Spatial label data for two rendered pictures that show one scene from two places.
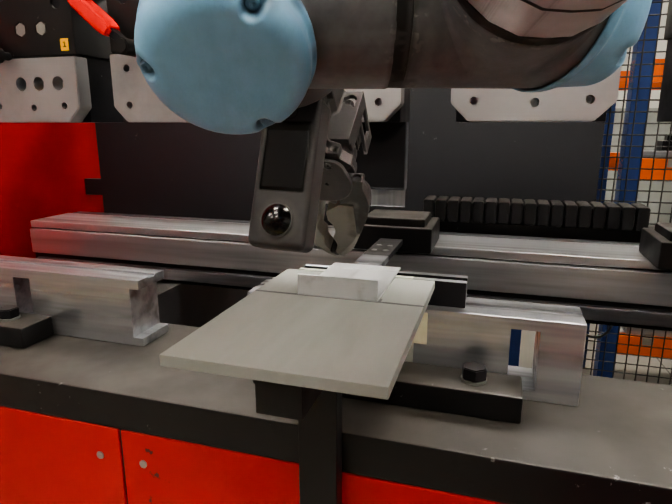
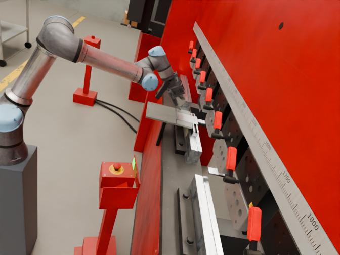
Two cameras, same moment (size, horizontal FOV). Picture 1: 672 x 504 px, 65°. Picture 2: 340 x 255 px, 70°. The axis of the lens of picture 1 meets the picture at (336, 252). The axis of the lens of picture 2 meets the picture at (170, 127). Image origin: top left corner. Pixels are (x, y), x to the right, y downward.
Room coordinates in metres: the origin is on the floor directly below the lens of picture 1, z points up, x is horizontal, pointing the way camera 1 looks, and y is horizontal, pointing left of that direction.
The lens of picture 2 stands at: (-0.07, -1.08, 1.65)
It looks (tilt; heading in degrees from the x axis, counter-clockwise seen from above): 31 degrees down; 62
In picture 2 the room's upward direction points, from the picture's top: 19 degrees clockwise
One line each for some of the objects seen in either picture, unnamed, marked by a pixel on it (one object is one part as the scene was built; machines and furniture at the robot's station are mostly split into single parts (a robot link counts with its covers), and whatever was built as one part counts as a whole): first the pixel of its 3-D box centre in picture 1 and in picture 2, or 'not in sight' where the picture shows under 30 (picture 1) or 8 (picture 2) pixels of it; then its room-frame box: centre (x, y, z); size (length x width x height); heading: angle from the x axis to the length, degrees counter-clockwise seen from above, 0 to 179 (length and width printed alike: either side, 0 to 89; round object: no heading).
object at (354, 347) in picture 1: (323, 315); (169, 114); (0.48, 0.01, 1.00); 0.26 x 0.18 x 0.01; 163
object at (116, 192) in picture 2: not in sight; (118, 180); (0.19, -0.25, 0.75); 0.20 x 0.16 x 0.18; 86
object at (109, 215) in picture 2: not in sight; (107, 224); (0.19, -0.25, 0.39); 0.06 x 0.06 x 0.54; 86
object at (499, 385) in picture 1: (382, 379); (178, 136); (0.55, -0.05, 0.89); 0.30 x 0.05 x 0.03; 73
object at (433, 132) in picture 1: (315, 149); not in sight; (1.18, 0.04, 1.12); 1.13 x 0.02 x 0.44; 73
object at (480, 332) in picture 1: (405, 335); (190, 135); (0.60, -0.08, 0.92); 0.39 x 0.06 x 0.10; 73
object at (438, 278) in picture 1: (381, 284); (193, 124); (0.61, -0.05, 0.98); 0.20 x 0.03 x 0.03; 73
